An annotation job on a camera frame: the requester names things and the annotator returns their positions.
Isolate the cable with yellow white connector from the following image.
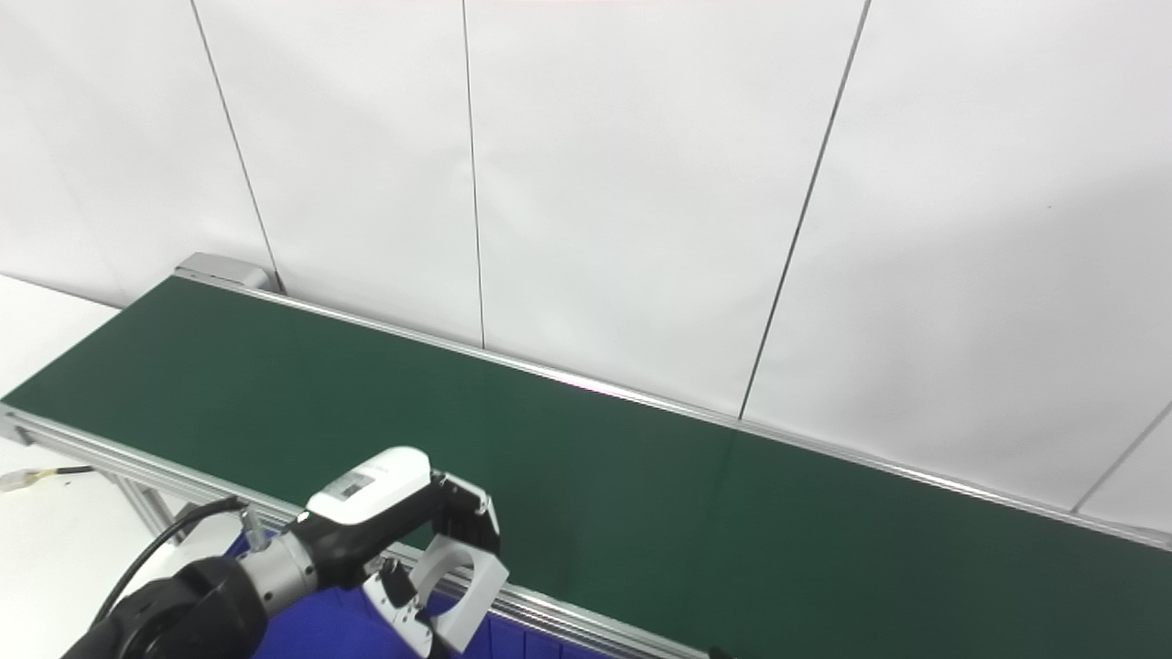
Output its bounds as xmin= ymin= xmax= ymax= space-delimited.
xmin=0 ymin=465 xmax=95 ymax=493

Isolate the blue plastic bin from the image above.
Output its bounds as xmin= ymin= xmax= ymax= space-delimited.
xmin=224 ymin=531 xmax=624 ymax=659

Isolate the white block with round hole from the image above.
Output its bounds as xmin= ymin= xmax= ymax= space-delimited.
xmin=403 ymin=533 xmax=510 ymax=655

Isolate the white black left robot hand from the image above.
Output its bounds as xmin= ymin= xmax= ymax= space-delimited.
xmin=295 ymin=446 xmax=503 ymax=659

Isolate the aluminium conveyor support leg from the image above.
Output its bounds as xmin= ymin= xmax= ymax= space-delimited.
xmin=101 ymin=467 xmax=198 ymax=536

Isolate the green conveyor belt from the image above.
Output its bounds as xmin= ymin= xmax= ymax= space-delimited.
xmin=3 ymin=277 xmax=1172 ymax=659
xmin=0 ymin=253 xmax=1172 ymax=659

